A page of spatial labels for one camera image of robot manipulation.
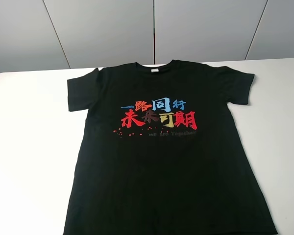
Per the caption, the black printed t-shirt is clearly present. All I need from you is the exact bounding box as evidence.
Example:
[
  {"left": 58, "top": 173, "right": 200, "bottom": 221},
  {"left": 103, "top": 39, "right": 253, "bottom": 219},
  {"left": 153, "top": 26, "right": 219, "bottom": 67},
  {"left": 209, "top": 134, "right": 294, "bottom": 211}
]
[{"left": 64, "top": 60, "right": 277, "bottom": 235}]

